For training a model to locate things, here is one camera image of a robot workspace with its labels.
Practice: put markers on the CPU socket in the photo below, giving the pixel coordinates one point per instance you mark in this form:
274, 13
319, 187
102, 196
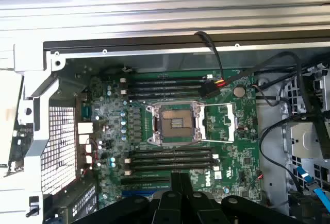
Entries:
175, 123

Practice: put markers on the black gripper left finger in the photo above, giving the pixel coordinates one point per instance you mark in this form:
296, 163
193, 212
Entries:
167, 208

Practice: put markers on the green Dell motherboard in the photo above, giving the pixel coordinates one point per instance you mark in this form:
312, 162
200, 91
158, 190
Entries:
232, 157

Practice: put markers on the blue expansion slot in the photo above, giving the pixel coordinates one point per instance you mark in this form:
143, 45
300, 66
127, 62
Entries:
136, 193

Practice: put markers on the round coin battery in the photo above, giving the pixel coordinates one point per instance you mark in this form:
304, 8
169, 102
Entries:
239, 92

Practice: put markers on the open PC case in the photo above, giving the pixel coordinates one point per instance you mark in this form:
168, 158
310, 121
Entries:
269, 121

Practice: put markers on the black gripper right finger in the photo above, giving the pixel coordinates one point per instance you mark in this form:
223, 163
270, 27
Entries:
198, 208

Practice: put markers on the black RAM slot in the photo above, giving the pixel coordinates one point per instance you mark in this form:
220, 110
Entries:
167, 84
165, 90
167, 162
154, 168
167, 157
167, 152
165, 96
167, 78

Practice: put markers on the metal disk bay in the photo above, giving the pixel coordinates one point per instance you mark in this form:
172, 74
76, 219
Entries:
306, 141

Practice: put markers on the thin metal locking lever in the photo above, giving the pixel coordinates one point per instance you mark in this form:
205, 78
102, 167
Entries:
216, 141
219, 103

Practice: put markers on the grey power supply with label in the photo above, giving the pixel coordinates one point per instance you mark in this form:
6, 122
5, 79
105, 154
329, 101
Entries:
85, 203

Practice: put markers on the black expansion slot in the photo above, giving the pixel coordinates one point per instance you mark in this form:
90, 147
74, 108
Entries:
144, 180

